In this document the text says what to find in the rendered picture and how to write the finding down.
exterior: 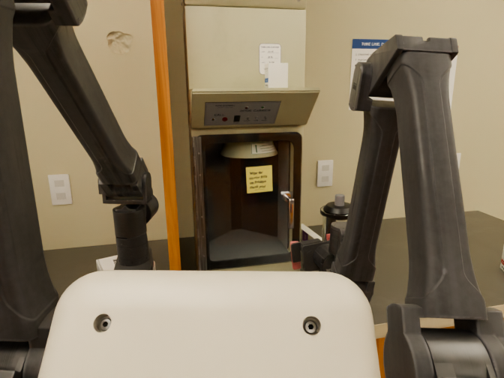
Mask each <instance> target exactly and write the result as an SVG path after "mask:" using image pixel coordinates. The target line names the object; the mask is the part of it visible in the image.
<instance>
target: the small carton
mask: <svg viewBox="0 0 504 378"><path fill-rule="evenodd" d="M265 88H288V63H267V64H265Z"/></svg>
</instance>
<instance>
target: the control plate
mask: <svg viewBox="0 0 504 378"><path fill-rule="evenodd" d="M280 105H281V101H246V102H205V117H204V126H209V125H258V124H274V123H275V120H276V117H277V114H278V110H279V107H280ZM262 106H264V107H265V108H264V109H261V107H262ZM245 107H248V109H245ZM234 116H240V121H236V122H233V121H234ZM256 116H257V117H258V119H255V117H256ZM264 116H267V119H264ZM223 117H227V121H222V118H223ZM246 117H249V119H248V120H247V119H246ZM212 118H215V120H214V121H212Z"/></svg>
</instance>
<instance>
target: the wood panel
mask: <svg viewBox="0 0 504 378"><path fill-rule="evenodd" d="M150 5H151V25H152V36H153V46H154V66H155V76H156V87H157V107H158V117H159V128H160V147H161V158H162V168H163V188H164V199H165V209H166V229H167V239H168V250H169V270H170V271H181V258H180V246H179V224H178V212H177V200H176V177H175V166H174V154H173V132H172V119H171V108H170V85H169V74H168V62H167V39H166V27H165V16H164V0H150Z"/></svg>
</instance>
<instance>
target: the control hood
mask: <svg viewBox="0 0 504 378"><path fill-rule="evenodd" d="M319 93H320V87H319V88H191V89H190V90H189V100H190V101H189V104H190V126H191V127H192V128H229V127H253V126H277V125H306V124H307V123H308V119H309V117H310V115H311V112H312V110H313V108H314V105H315V103H316V101H317V98H318V95H319ZM246 101H281V103H280V107H279V110H278V113H277V117H276V120H275V123H274V124H234V125H209V126H204V117H205V103H206V102H246Z"/></svg>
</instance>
